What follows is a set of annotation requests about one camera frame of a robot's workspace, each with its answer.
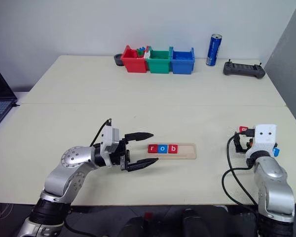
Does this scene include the red plastic bin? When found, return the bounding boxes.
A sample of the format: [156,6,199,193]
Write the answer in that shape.
[121,44,148,74]

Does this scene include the blue plastic bin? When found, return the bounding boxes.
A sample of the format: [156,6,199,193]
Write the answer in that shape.
[169,46,196,75]

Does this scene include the blue drink can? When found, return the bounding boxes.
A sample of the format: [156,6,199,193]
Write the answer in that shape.
[206,34,223,67]

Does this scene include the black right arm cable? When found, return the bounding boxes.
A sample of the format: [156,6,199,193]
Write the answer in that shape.
[221,130,259,207]

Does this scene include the wooden letter tray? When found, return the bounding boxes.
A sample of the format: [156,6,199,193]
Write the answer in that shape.
[145,142,197,161]

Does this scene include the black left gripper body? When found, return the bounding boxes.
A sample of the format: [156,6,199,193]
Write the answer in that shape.
[108,134,132,172]

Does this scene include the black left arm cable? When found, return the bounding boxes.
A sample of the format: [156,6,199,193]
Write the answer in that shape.
[90,118,113,148]

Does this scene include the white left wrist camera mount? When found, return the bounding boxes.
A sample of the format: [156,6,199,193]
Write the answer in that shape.
[100,126,121,153]

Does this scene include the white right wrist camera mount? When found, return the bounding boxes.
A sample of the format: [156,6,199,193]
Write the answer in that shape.
[245,123,278,159]

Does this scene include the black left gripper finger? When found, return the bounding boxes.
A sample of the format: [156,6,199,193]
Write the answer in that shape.
[126,158,159,173]
[125,132,154,143]

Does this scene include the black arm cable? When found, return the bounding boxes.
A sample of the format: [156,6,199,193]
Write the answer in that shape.
[90,118,113,148]
[221,130,259,207]

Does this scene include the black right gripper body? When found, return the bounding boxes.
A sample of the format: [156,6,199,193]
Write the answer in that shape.
[233,134,253,154]

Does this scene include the grey handheld controller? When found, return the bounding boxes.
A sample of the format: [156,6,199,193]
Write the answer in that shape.
[223,59,266,79]

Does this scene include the black round holder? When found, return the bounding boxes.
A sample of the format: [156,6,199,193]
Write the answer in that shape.
[113,53,125,67]

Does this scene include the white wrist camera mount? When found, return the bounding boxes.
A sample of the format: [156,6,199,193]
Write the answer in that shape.
[245,123,278,159]
[100,126,121,153]

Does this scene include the green plastic bin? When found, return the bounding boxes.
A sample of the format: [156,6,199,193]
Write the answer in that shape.
[146,46,171,74]

